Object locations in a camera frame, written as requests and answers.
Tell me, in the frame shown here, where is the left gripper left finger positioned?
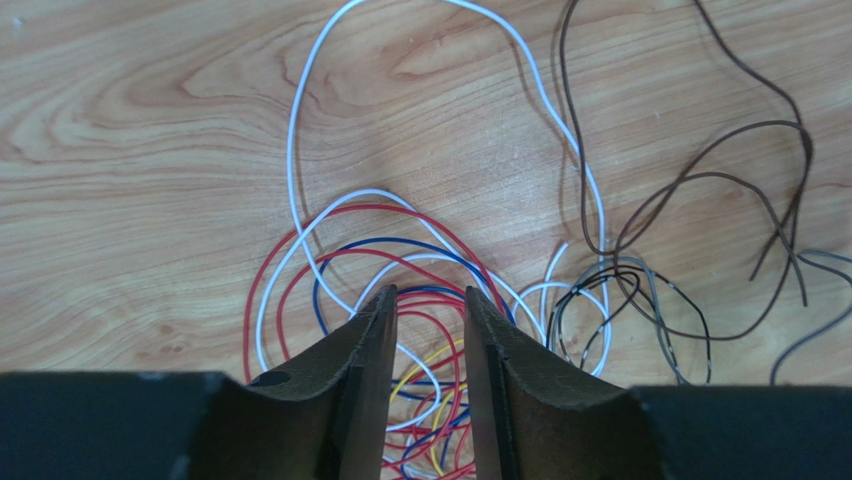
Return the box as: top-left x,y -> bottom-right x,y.
1,286 -> 397,479

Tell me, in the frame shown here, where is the black white striped wire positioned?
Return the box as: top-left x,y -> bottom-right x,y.
547,264 -> 714,386

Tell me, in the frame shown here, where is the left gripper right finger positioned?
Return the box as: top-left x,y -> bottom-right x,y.
464,287 -> 851,479

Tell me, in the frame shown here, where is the red wire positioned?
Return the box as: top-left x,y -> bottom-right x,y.
242,202 -> 510,480

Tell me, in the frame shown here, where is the blue wire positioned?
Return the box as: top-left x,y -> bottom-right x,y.
312,236 -> 517,480

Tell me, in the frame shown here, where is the grey wire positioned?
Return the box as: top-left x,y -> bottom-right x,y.
568,249 -> 852,387

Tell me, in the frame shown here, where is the yellow wire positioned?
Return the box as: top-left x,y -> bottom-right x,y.
389,339 -> 471,477

